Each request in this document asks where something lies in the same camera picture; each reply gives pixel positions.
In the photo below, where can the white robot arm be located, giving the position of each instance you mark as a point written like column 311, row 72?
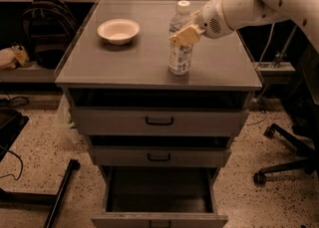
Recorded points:
column 241, row 13

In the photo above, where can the metal diagonal rod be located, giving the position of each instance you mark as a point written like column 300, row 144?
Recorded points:
column 281, row 54

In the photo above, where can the grey middle drawer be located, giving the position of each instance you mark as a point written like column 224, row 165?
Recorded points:
column 159, row 156

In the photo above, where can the grey drawer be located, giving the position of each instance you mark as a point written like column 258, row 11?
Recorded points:
column 159, row 197
column 94, row 121
column 159, row 156

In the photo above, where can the white round object on shelf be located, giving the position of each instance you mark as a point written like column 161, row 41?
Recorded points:
column 7, row 59

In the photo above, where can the grey top drawer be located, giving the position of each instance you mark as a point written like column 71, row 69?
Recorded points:
column 94, row 121

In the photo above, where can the white paper bowl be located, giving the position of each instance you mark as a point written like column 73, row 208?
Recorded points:
column 118, row 31

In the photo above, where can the dark backpack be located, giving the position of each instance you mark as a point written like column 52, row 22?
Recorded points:
column 50, row 27

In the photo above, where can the grey bottom drawer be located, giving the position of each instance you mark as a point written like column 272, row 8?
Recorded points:
column 159, row 197

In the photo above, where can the black tray at left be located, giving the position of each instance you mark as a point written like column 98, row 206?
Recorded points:
column 11, row 124

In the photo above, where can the grey drawer cabinet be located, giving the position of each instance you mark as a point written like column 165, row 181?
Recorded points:
column 135, row 76

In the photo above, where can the clear plastic bag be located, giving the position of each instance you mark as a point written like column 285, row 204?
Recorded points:
column 65, row 122

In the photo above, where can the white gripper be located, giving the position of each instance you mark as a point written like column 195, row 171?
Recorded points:
column 212, row 19

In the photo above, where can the clear plastic water bottle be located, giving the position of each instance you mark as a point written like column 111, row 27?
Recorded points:
column 179, row 58

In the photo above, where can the black table leg frame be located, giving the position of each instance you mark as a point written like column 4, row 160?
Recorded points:
column 52, row 200

